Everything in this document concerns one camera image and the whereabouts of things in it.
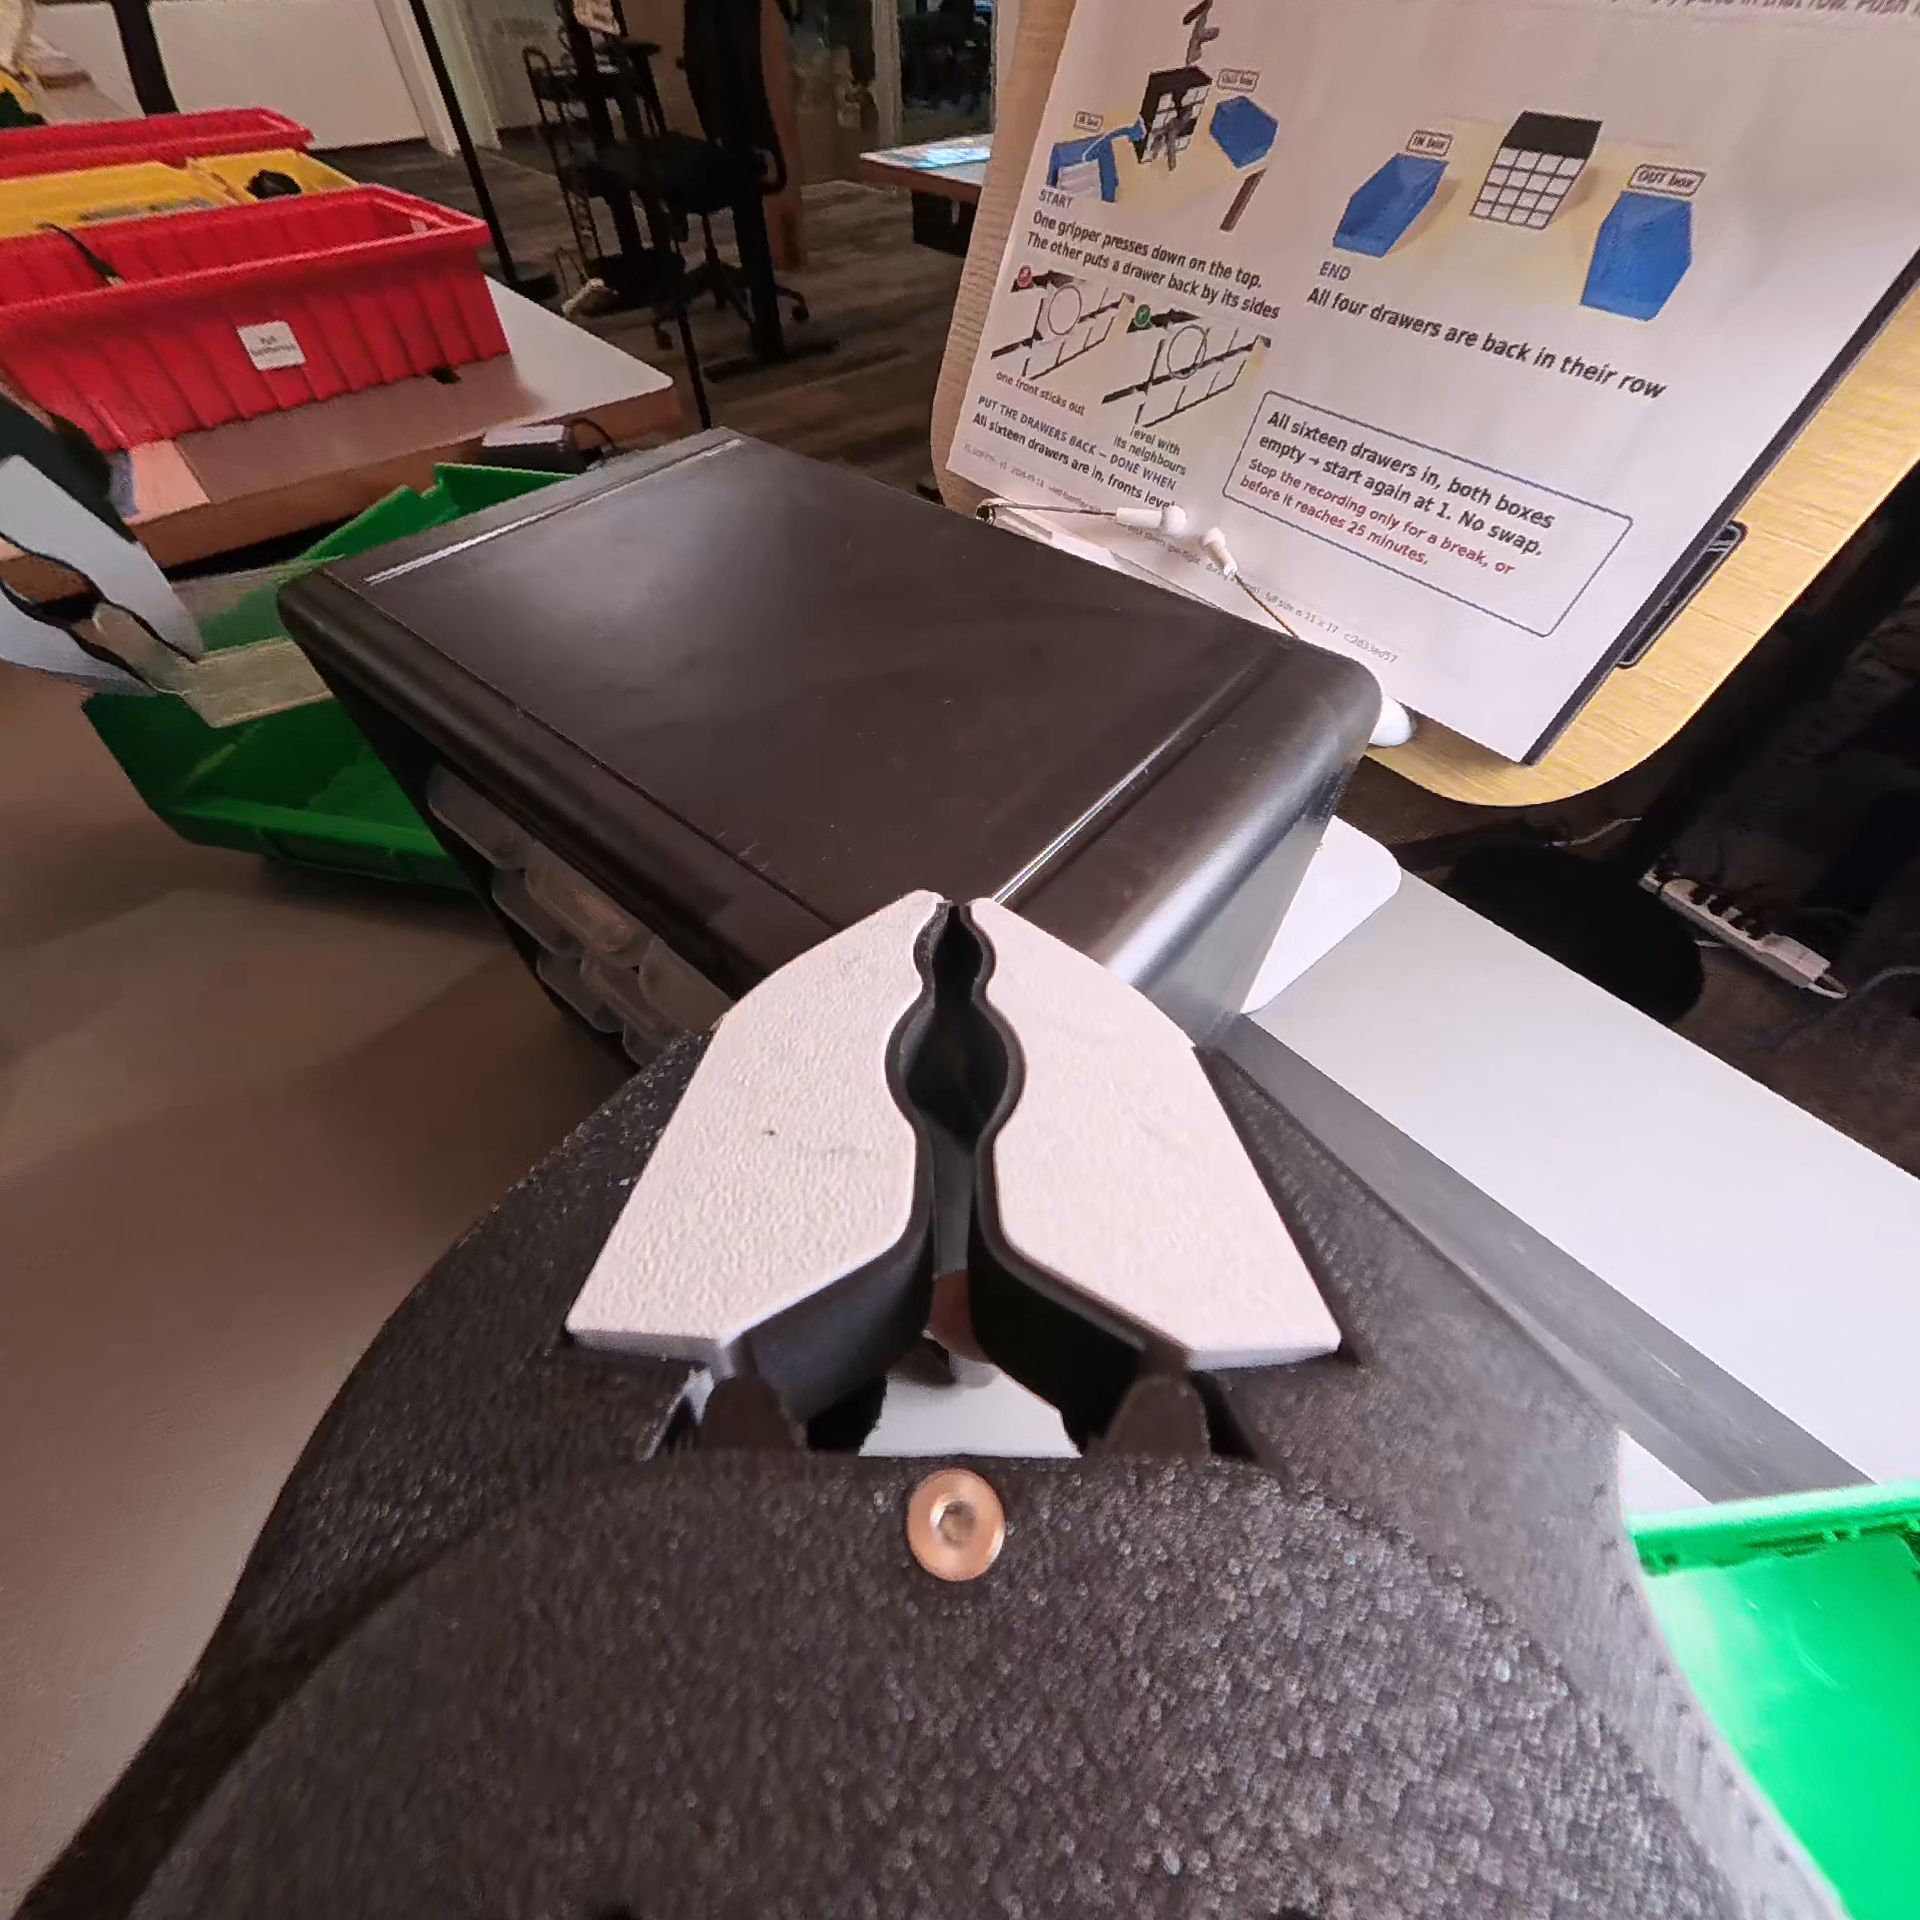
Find clear plastic drawer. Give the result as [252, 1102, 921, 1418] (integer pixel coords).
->
[86, 596, 337, 732]

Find wooden document stand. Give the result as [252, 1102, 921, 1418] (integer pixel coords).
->
[930, 0, 1920, 1025]

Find white instruction sheet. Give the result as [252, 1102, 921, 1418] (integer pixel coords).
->
[953, 0, 1920, 767]

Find black floor stand pole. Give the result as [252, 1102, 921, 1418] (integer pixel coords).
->
[404, 0, 560, 290]

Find black wire rack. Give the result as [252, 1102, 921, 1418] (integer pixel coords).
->
[523, 41, 663, 290]

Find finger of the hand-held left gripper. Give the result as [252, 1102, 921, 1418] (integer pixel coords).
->
[0, 450, 206, 666]
[0, 588, 153, 696]

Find red bin white label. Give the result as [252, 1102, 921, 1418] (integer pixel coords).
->
[0, 185, 513, 452]

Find white power strip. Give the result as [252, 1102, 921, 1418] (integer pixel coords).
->
[1642, 861, 1849, 999]

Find black sheet clip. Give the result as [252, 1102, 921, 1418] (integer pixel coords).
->
[1616, 513, 1753, 674]

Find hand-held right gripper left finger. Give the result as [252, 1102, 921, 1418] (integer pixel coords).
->
[564, 890, 957, 1419]

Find set of clear drawers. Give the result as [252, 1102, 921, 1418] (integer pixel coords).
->
[425, 767, 739, 1070]

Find black office chair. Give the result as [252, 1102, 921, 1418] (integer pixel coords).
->
[592, 0, 846, 395]

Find green plastic bin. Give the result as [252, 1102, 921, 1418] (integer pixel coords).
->
[82, 462, 580, 902]
[1626, 1482, 1920, 1920]

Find red plastic bin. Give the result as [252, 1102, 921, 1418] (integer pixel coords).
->
[0, 103, 319, 174]

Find black drawer cabinet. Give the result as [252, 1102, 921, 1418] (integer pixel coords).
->
[277, 427, 1383, 1074]

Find background table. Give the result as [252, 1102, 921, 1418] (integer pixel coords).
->
[859, 132, 997, 257]

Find light desk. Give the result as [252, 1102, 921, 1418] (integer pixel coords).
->
[0, 660, 1920, 1900]

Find yellow plastic bin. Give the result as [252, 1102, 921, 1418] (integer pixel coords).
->
[193, 146, 362, 208]
[0, 158, 234, 240]

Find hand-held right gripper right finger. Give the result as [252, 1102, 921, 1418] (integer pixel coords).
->
[961, 896, 1344, 1429]

